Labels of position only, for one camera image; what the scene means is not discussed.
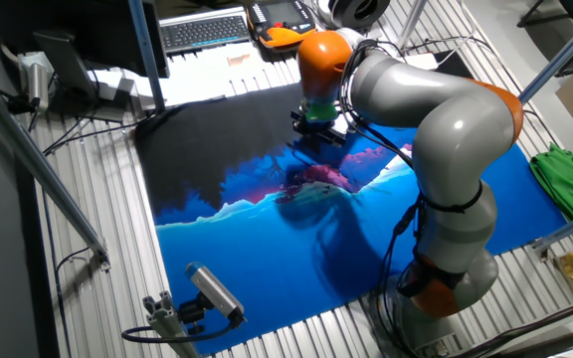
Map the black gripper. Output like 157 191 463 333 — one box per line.
301 118 341 151

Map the orange black teach pendant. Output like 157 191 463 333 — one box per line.
245 0 317 51

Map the blue mountain print mat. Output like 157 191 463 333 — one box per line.
134 82 569 355

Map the black round spool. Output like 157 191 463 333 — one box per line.
326 0 392 30

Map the white paper sheet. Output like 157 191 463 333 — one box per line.
90 42 301 108

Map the black pad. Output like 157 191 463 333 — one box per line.
433 49 475 80

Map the black computer keyboard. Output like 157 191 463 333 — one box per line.
159 7 252 56

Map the green cloth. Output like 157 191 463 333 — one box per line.
529 142 573 245

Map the black computer monitor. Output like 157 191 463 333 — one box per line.
0 0 171 80

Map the grey monitor stand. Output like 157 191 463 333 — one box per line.
32 29 138 124

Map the green gripper mount plate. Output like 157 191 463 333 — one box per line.
304 101 340 124

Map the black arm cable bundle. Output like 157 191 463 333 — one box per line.
338 38 486 358

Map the aluminium frame post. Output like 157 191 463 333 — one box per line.
395 0 430 51
126 0 167 114
517 2 573 104

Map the silver box camera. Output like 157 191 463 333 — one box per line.
184 261 248 329

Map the aluminium profile camera stand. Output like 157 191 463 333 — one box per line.
141 290 202 358

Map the black camera cable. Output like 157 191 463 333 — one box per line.
120 320 236 345

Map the short aluminium frame beam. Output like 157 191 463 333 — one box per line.
529 203 573 254

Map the long aluminium frame beam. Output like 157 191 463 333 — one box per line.
0 69 112 272

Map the silver cylindrical camera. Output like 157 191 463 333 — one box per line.
20 52 53 113

